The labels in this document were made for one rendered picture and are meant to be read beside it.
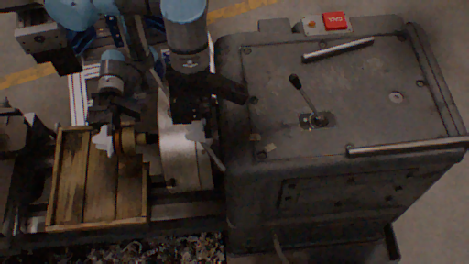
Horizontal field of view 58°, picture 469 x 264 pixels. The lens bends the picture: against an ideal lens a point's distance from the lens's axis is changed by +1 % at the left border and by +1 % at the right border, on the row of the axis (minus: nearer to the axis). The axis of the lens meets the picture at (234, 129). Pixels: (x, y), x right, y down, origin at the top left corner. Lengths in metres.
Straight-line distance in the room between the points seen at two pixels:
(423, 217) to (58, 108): 2.16
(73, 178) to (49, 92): 1.46
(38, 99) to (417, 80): 2.25
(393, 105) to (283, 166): 0.32
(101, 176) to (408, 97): 0.94
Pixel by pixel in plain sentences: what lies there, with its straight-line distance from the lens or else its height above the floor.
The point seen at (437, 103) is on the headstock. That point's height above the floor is 1.25.
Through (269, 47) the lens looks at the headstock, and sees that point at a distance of 1.16.
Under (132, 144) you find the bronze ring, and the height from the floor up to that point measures 1.11.
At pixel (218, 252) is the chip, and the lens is 1.60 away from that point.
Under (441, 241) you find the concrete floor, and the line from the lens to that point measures 2.42.
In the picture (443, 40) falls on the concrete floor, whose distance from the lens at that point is 3.15.
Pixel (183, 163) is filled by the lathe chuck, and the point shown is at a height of 1.17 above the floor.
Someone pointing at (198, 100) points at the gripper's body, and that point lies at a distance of 0.82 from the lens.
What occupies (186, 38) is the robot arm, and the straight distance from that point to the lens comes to 0.74.
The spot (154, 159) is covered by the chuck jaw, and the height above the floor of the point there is 1.11.
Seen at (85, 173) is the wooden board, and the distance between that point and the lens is 1.45.
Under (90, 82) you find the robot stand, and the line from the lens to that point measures 2.53.
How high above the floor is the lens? 2.12
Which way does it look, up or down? 60 degrees down
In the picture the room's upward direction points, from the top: 1 degrees counter-clockwise
